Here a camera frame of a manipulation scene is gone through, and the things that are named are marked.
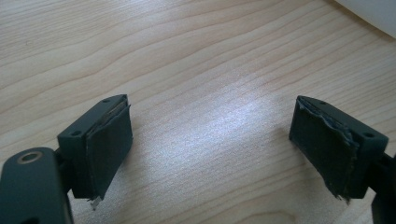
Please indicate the white object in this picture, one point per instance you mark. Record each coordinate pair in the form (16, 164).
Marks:
(370, 12)

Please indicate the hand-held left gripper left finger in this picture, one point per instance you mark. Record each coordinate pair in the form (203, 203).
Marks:
(99, 149)

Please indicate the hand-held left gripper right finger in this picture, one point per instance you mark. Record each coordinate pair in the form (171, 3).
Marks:
(333, 146)

